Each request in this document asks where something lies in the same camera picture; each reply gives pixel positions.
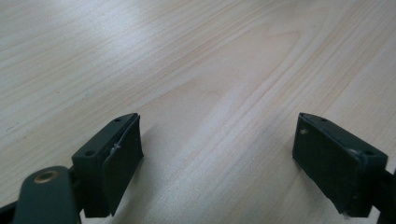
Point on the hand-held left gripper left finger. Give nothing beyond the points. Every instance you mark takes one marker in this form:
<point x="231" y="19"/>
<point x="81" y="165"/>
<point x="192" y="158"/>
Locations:
<point x="106" y="161"/>

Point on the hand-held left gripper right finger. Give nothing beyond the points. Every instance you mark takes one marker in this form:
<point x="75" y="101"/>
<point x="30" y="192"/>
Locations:
<point x="336" y="161"/>

